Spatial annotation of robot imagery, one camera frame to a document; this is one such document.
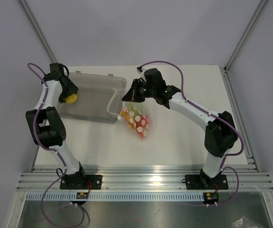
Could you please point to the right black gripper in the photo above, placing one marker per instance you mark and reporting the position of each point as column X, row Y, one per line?
column 132, row 95

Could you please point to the white slotted cable duct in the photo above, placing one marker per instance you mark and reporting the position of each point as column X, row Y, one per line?
column 118, row 196

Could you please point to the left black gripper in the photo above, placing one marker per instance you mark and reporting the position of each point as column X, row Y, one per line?
column 72, row 90

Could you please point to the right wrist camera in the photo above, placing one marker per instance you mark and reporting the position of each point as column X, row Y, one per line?
column 153, row 77

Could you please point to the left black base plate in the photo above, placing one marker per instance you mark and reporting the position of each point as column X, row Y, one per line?
column 94, row 181

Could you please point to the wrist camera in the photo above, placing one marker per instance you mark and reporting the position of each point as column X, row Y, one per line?
column 153, row 77
column 59, row 68

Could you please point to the crumpled plastic wrapper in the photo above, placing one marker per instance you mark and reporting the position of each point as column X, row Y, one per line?
column 245, row 222

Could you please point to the green toy cabbage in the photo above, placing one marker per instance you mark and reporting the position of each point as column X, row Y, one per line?
column 134, row 109

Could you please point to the polka dot zip bag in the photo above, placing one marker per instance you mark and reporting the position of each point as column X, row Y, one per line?
column 116, row 105

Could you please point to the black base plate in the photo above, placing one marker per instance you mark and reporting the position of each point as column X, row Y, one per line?
column 193, row 181
column 94, row 181

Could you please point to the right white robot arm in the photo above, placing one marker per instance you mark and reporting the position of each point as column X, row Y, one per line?
column 219, row 129

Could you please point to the aluminium frame post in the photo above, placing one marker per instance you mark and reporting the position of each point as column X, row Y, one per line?
column 246, row 33
column 37, row 29

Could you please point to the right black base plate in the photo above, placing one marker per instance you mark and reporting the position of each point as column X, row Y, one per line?
column 193, row 181

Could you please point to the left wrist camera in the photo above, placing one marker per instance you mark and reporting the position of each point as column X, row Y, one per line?
column 59, row 68

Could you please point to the clear plastic food bin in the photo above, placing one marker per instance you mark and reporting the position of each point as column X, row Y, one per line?
column 94, row 95

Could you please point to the left aluminium frame post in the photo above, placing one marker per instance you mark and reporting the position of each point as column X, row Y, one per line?
column 37, row 29

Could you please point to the yellow toy lemon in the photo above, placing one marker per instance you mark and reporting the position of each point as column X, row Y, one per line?
column 71, row 99

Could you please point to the right aluminium frame post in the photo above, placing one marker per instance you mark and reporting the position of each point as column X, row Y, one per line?
column 246, row 33

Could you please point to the aluminium mounting rail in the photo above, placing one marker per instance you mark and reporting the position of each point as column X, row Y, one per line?
column 147, row 178

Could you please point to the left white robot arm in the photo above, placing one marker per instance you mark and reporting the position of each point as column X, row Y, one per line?
column 49, row 132

